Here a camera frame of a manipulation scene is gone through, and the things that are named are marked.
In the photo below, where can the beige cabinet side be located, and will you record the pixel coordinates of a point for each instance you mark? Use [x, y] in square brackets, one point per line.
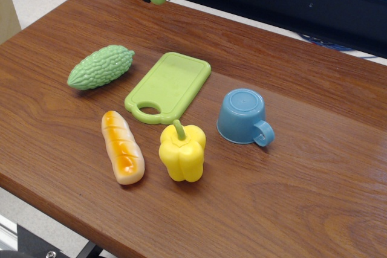
[9, 25]

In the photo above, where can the black table leg bracket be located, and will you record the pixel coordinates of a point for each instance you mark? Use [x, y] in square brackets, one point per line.
[31, 245]

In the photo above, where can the light green cutting board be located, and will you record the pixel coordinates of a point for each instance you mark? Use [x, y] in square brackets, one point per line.
[167, 89]

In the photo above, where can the toy bread baguette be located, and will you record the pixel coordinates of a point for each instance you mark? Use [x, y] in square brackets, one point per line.
[124, 153]

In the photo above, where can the yellow toy bell pepper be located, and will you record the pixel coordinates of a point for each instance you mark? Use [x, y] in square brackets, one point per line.
[182, 151]

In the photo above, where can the dark blue metal beam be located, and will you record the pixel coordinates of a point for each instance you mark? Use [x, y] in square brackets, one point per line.
[356, 24]

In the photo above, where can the green toy bitter gourd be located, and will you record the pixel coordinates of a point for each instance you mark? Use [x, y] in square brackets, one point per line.
[101, 67]

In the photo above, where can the blue toy cup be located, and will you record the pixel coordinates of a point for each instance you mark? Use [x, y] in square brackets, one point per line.
[242, 118]

